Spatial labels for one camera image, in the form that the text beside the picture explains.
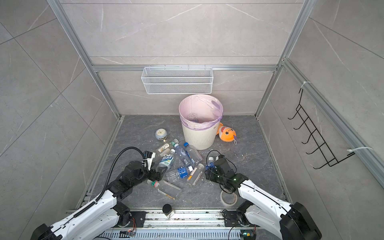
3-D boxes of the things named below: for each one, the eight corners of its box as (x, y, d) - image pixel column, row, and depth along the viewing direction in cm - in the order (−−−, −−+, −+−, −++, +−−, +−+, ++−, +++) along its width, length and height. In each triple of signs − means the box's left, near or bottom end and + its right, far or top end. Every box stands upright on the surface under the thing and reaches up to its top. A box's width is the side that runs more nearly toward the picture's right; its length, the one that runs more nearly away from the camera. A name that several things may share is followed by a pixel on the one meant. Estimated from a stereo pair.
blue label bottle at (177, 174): (168, 184, 86) (166, 180, 82) (166, 174, 90) (165, 170, 86) (193, 177, 89) (193, 173, 84) (191, 168, 93) (191, 163, 88)
